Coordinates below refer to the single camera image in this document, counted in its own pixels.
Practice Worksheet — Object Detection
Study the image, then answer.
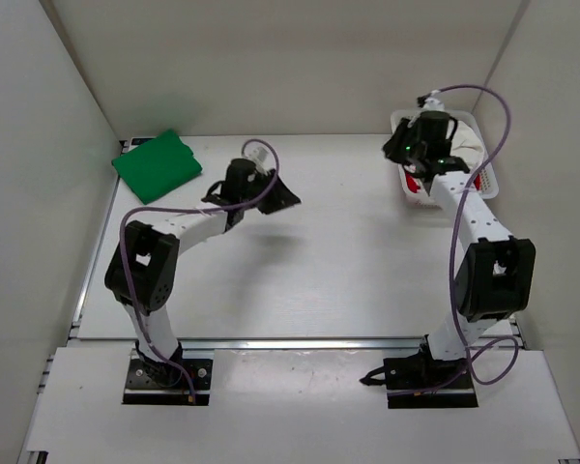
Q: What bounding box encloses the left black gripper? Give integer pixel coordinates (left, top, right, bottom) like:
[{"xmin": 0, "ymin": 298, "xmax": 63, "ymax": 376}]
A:
[{"xmin": 240, "ymin": 167, "xmax": 299, "ymax": 215}]

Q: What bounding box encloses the green polo shirt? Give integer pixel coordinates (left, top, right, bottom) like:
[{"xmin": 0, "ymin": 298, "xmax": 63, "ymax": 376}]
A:
[{"xmin": 111, "ymin": 130, "xmax": 203, "ymax": 205}]

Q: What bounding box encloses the white t shirt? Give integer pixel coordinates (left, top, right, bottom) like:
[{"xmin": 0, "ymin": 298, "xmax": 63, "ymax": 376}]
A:
[{"xmin": 449, "ymin": 120, "xmax": 485, "ymax": 170}]

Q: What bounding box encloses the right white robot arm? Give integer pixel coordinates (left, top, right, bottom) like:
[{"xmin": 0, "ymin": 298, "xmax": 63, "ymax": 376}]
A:
[{"xmin": 361, "ymin": 109, "xmax": 537, "ymax": 396}]

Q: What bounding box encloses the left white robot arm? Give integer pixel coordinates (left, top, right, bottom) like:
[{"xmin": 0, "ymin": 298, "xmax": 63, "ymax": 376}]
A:
[{"xmin": 104, "ymin": 158, "xmax": 301, "ymax": 388}]

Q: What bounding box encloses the red t shirt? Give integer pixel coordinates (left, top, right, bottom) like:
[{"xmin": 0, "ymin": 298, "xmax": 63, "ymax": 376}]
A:
[{"xmin": 400, "ymin": 168, "xmax": 482, "ymax": 195}]

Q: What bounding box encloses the white plastic basket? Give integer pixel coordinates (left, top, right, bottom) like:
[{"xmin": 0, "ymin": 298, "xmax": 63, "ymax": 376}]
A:
[{"xmin": 397, "ymin": 110, "xmax": 499, "ymax": 208}]

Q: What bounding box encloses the blue label sticker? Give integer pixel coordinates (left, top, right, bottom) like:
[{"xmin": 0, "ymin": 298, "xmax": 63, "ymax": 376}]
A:
[{"xmin": 130, "ymin": 137, "xmax": 153, "ymax": 146}]

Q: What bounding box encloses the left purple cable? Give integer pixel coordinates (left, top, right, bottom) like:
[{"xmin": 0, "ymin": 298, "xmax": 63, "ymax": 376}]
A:
[{"xmin": 118, "ymin": 138, "xmax": 281, "ymax": 388}]

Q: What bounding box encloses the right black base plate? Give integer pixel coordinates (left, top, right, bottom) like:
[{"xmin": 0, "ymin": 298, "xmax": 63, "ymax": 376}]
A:
[{"xmin": 384, "ymin": 353, "xmax": 479, "ymax": 409}]

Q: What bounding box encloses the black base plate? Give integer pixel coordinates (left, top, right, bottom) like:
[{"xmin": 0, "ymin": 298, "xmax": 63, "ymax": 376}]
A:
[
  {"xmin": 384, "ymin": 353, "xmax": 479, "ymax": 409},
  {"xmin": 122, "ymin": 358, "xmax": 213, "ymax": 406}
]

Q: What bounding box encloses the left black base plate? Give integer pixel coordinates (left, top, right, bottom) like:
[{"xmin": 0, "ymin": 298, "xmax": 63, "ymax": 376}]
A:
[{"xmin": 122, "ymin": 358, "xmax": 213, "ymax": 406}]

